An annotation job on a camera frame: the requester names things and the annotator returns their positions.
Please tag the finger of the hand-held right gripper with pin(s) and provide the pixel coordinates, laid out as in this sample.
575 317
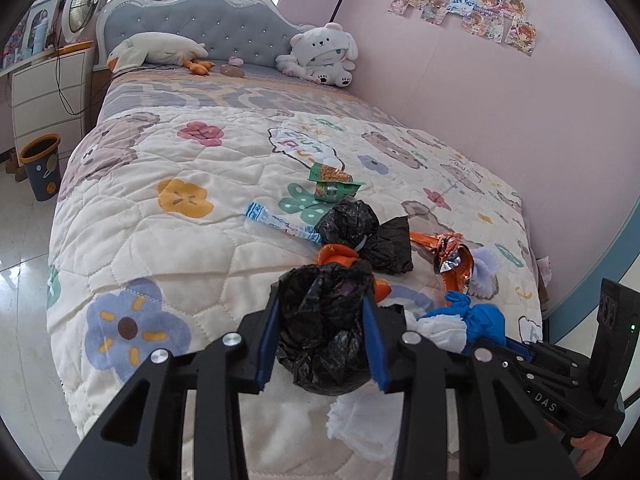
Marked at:
517 351

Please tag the orange plastic bag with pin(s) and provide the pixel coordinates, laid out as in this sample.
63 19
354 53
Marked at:
340 255

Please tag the white bear plush toy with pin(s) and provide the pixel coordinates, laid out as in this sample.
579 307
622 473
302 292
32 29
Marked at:
320 52

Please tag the green snack packet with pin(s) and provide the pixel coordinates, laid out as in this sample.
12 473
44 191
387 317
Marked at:
330 172

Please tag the bed with grey tufted headboard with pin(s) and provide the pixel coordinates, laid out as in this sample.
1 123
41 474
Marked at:
210 20

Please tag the knotted black plastic bag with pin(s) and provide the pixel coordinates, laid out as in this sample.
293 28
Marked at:
350 225

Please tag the electric fan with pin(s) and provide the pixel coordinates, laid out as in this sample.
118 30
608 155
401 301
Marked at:
82 2

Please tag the white desktop shelf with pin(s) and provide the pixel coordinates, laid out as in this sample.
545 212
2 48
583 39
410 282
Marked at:
40 25

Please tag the orange foil wrapper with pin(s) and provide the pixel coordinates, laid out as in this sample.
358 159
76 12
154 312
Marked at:
450 255

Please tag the white goose plush toy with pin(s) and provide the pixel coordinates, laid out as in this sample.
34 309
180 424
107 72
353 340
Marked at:
150 47

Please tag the pink white cloth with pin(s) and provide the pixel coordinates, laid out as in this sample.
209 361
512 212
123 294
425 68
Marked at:
545 270

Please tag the white chest of drawers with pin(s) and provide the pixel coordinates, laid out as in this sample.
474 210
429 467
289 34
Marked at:
45 90

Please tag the small brown plush toy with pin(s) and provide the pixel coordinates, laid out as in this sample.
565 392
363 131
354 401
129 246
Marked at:
232 71

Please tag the person's right forearm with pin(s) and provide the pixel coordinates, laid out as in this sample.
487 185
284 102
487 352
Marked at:
602 467

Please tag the blue white striped wrapper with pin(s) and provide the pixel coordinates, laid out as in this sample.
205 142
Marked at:
280 222

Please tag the blue tissue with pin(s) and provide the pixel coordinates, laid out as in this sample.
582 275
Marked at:
482 317

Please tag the person's right hand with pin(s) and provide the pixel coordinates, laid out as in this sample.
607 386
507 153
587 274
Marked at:
590 447

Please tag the small pink plush toy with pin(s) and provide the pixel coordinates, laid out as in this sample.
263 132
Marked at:
235 61

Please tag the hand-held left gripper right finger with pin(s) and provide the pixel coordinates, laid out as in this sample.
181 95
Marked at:
375 347

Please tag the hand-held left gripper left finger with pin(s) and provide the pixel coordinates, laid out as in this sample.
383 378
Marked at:
266 347

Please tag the cream bear flower printed quilt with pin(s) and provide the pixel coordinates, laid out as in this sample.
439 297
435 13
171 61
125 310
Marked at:
200 260

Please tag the dark blue orange-rimmed bin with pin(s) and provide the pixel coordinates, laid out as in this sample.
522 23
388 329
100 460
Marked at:
42 172

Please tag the green crumpled wrapper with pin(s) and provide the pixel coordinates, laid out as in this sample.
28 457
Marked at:
337 191

